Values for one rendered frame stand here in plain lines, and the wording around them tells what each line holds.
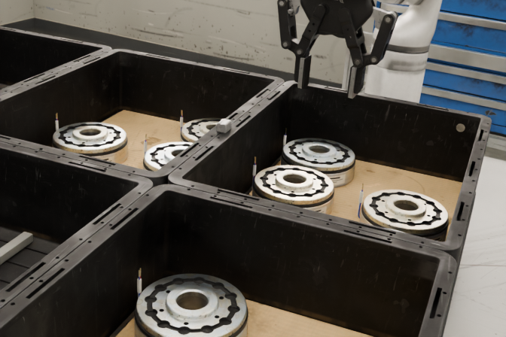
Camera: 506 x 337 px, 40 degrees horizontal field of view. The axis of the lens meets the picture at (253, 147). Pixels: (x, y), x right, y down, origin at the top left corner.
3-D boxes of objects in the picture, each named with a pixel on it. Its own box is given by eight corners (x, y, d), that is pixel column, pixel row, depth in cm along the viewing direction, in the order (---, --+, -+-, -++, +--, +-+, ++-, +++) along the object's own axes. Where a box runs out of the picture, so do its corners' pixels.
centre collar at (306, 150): (310, 143, 102) (310, 138, 101) (342, 151, 100) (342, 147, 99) (295, 153, 98) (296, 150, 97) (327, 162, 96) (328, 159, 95)
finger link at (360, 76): (355, 50, 79) (349, 92, 81) (380, 54, 78) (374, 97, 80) (358, 47, 80) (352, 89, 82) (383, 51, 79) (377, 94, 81)
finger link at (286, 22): (293, -7, 82) (303, 43, 84) (278, -4, 83) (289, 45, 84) (285, -3, 80) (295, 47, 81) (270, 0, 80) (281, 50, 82)
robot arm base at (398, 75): (364, 129, 126) (379, 35, 120) (416, 141, 123) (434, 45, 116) (349, 145, 118) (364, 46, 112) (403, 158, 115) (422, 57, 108)
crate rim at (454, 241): (287, 93, 107) (288, 78, 106) (489, 132, 98) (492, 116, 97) (160, 201, 73) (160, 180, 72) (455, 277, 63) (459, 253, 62)
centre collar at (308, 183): (281, 171, 92) (282, 167, 92) (318, 179, 91) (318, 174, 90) (269, 186, 88) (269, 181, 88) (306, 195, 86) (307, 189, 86)
